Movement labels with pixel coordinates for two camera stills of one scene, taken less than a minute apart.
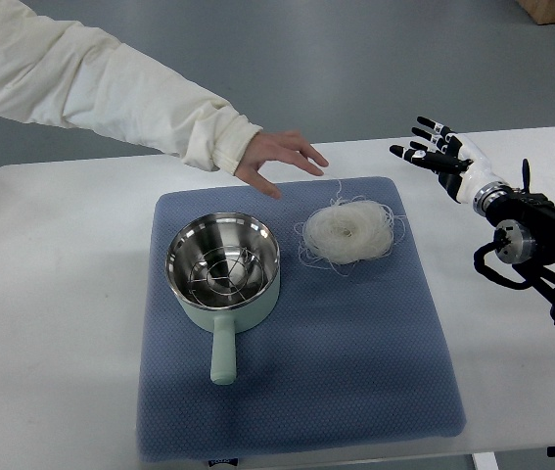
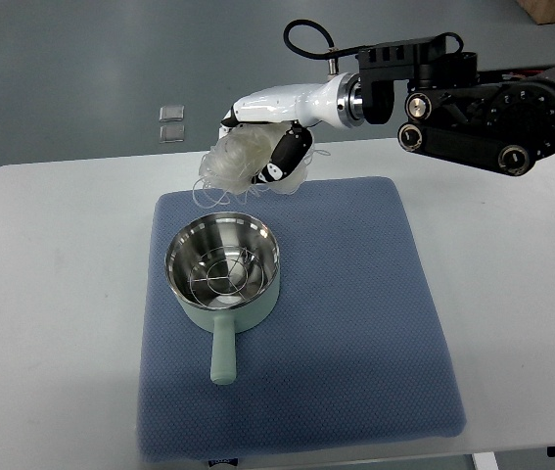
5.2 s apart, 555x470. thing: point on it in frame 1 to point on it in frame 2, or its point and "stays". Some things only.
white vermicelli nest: (346, 230) to (229, 165)
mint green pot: (224, 272) stays
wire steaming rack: (226, 273) stays
